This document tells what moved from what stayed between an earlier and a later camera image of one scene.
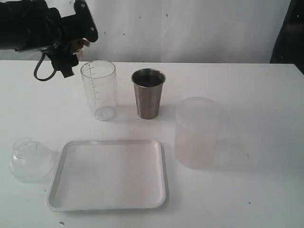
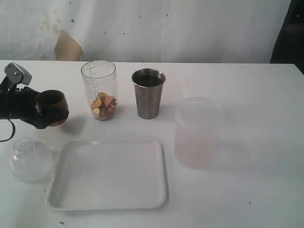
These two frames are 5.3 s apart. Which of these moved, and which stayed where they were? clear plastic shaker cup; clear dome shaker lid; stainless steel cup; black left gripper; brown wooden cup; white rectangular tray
Moved: brown wooden cup; black left gripper
Stayed: white rectangular tray; clear plastic shaker cup; stainless steel cup; clear dome shaker lid
